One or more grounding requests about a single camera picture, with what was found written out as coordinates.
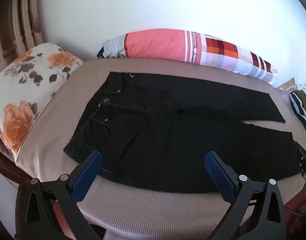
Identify floral pillow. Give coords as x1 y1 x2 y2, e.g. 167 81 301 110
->
0 42 84 163

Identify wooden nightstand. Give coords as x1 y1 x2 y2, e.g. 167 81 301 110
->
278 77 298 91

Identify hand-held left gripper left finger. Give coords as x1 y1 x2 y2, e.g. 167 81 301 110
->
15 151 103 240

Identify black pants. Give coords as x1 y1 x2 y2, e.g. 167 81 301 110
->
63 71 302 194

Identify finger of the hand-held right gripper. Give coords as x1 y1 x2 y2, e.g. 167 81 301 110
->
294 141 306 173

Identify pink checked pillow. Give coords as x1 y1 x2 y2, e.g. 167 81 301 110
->
102 28 279 85

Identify dark striped garment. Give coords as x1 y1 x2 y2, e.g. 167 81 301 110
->
289 90 306 137

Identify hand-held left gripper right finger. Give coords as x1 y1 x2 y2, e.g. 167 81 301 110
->
205 151 287 240

